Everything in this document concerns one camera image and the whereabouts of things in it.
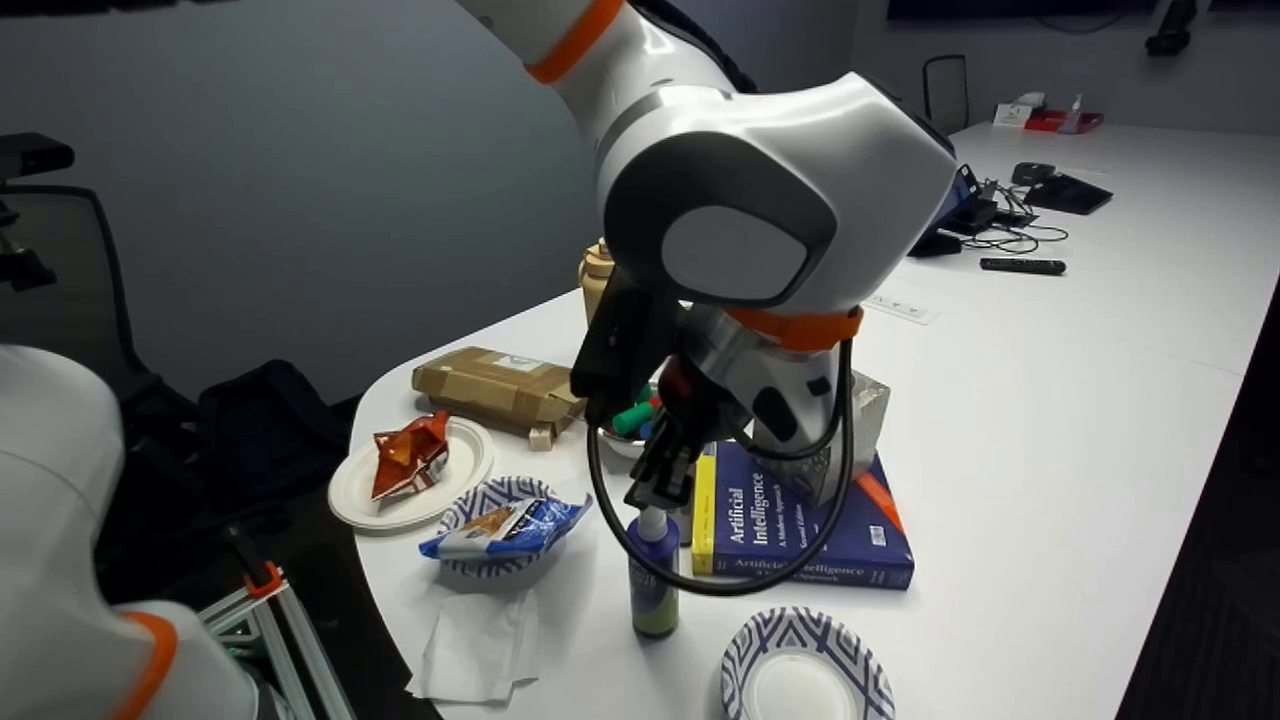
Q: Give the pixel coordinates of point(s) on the blue thick book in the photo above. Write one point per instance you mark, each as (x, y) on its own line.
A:
(757, 525)

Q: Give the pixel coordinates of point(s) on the blue cookie bag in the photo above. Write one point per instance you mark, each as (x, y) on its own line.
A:
(500, 529)

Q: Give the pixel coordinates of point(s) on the blue patterned plate with snack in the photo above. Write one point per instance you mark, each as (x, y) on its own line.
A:
(497, 490)

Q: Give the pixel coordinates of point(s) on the grey tissue box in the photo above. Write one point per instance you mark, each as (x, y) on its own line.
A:
(859, 420)

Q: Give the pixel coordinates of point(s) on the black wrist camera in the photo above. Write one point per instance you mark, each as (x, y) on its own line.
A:
(628, 332)

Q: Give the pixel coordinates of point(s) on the long cardboard box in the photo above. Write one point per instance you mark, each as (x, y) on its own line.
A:
(500, 389)

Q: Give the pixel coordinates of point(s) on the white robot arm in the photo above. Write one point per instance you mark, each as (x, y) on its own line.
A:
(745, 239)

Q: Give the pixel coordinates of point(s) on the white paper napkin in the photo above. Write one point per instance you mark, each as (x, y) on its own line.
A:
(476, 641)

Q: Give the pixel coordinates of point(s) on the red object far table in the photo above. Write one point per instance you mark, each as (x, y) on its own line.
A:
(1065, 123)

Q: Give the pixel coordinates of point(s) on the red chip bag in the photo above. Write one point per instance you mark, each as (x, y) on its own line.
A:
(408, 458)

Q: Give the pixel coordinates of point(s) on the white bowl with blocks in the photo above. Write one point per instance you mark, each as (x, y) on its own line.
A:
(628, 429)

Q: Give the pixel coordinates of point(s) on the clear plastic lid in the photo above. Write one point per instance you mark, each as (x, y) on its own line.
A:
(654, 525)

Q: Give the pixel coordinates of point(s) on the black remote control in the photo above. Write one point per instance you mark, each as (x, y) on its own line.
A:
(1023, 267)

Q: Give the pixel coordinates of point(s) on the black office chair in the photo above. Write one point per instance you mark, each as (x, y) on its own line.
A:
(946, 88)

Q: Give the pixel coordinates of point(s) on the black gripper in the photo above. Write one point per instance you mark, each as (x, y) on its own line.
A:
(784, 406)

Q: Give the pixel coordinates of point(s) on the blue spray bottle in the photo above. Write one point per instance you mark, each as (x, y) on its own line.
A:
(654, 603)

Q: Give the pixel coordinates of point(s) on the tan water bottle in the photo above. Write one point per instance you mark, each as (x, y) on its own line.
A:
(592, 274)

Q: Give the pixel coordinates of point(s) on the white tissue box far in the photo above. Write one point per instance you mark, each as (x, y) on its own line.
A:
(1017, 108)

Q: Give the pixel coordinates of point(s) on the black tablet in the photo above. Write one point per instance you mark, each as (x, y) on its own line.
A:
(1065, 193)

